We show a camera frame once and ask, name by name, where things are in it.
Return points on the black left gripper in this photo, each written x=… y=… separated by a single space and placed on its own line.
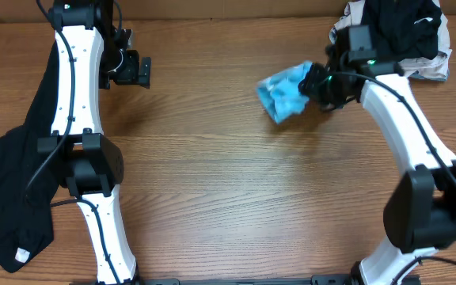
x=144 y=72

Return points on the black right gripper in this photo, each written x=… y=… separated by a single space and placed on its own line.
x=310 y=83

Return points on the light blue printed t-shirt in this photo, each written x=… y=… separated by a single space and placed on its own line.
x=279 y=94

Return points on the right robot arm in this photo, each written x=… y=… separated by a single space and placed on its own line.
x=420 y=216

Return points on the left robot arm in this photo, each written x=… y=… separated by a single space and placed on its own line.
x=94 y=52

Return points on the beige garment in pile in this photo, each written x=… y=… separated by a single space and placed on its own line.
x=427 y=67

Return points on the grey-blue garment under pile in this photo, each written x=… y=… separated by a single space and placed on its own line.
x=435 y=77

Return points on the black garment on left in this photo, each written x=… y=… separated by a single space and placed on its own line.
x=26 y=226

